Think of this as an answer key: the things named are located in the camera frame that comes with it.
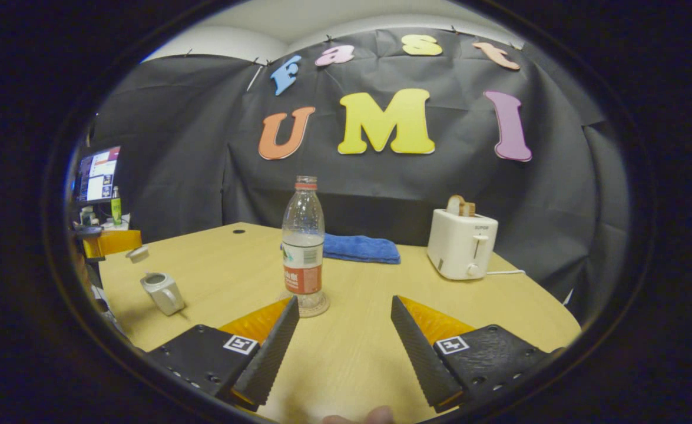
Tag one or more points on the round brown coaster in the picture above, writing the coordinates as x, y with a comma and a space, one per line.
322, 309

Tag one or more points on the blue towel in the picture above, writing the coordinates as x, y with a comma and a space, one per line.
360, 248

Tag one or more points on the green drink bottle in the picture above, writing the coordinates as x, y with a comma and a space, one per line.
116, 209

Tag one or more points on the bread slice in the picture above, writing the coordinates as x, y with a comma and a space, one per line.
459, 206

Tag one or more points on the computer monitor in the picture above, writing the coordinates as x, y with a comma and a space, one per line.
98, 175

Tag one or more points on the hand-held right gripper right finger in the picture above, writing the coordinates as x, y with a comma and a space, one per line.
419, 353

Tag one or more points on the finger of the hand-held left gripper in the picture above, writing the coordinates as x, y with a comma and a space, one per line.
119, 242

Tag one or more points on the white toaster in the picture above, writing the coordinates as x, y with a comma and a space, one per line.
460, 244

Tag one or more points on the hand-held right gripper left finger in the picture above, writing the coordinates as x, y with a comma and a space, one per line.
272, 353

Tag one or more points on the clear water bottle red label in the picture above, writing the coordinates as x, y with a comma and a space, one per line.
303, 235

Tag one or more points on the black backdrop cloth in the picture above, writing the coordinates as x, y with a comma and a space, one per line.
192, 165

